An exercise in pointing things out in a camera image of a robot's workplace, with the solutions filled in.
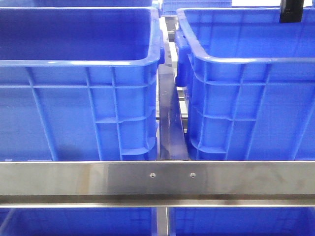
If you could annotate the blue plastic crate left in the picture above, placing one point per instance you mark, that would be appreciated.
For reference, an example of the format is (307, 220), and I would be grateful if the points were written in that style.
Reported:
(79, 83)

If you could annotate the lower right blue crate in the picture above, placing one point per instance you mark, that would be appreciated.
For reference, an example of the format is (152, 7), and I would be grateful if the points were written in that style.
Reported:
(242, 221)

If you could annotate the metal shelf rack frame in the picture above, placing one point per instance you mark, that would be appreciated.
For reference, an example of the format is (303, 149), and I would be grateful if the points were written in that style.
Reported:
(173, 180)

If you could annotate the blue plastic crate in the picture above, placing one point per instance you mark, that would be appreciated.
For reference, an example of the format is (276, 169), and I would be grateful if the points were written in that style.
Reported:
(79, 83)
(249, 83)

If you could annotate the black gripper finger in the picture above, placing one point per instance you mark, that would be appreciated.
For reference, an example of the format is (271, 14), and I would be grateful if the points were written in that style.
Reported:
(291, 11)

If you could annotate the lower left blue crate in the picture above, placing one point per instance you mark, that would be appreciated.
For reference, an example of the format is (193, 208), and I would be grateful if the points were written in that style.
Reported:
(79, 222)

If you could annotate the far blue crate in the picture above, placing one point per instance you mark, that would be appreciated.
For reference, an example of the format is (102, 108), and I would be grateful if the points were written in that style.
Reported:
(169, 7)

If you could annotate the blue plastic crate right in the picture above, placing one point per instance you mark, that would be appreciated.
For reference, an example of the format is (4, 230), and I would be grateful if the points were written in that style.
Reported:
(249, 83)

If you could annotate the blue crate behind left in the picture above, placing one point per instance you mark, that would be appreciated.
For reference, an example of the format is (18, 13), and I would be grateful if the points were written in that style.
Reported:
(101, 3)

